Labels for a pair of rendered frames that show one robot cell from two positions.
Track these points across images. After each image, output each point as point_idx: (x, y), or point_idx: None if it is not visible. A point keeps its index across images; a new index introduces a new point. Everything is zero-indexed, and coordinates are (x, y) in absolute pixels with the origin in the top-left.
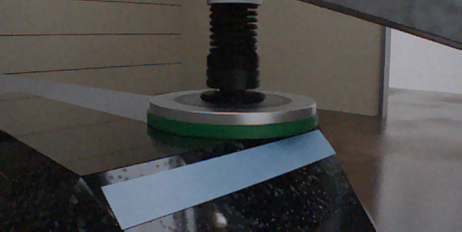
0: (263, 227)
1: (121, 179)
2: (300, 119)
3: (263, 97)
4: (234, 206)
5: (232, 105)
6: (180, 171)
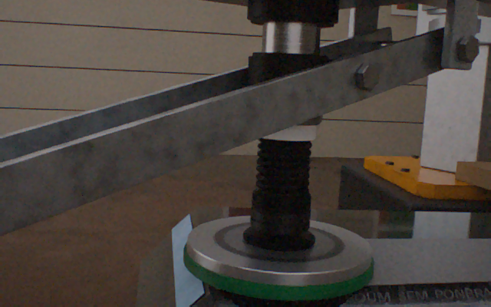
0: (150, 278)
1: (192, 216)
2: (186, 249)
3: (248, 239)
4: (166, 260)
5: (245, 229)
6: (189, 229)
